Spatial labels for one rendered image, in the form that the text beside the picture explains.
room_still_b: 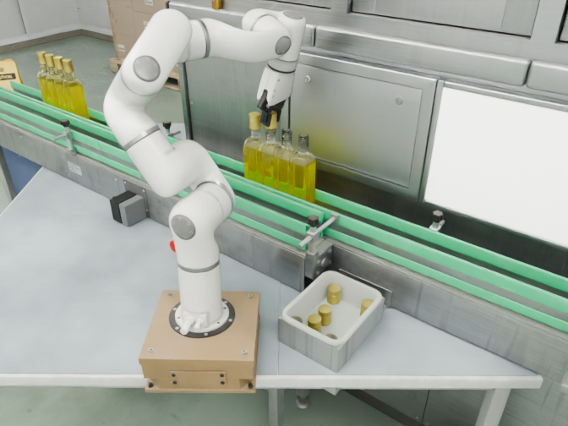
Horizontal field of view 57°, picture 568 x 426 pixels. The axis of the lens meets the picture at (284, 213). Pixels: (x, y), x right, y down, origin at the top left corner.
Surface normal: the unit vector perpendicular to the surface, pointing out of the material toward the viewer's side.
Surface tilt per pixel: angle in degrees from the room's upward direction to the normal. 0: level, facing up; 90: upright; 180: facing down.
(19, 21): 90
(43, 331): 0
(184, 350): 4
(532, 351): 90
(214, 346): 4
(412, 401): 90
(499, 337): 90
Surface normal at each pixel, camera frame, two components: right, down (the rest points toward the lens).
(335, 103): -0.60, 0.43
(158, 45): 0.39, -0.17
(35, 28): 0.80, 0.32
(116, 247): 0.00, -0.85
